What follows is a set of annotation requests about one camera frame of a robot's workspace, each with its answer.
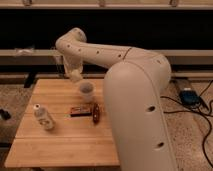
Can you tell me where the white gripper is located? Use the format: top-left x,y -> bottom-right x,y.
67,69 -> 83,83

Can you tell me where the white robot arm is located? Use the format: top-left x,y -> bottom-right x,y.
56,28 -> 178,171

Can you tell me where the ceramic cup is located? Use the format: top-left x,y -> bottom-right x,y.
79,82 -> 94,103

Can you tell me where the brown snack bar packet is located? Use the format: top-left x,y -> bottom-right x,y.
70,106 -> 92,117

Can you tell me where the dark red chili sauce bottle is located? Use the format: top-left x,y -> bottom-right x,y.
92,103 -> 100,124

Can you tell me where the black object on floor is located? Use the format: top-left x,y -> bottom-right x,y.
0,109 -> 11,120

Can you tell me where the black power adapter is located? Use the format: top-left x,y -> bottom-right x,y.
179,89 -> 200,106

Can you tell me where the black cable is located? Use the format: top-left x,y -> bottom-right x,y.
160,79 -> 213,168

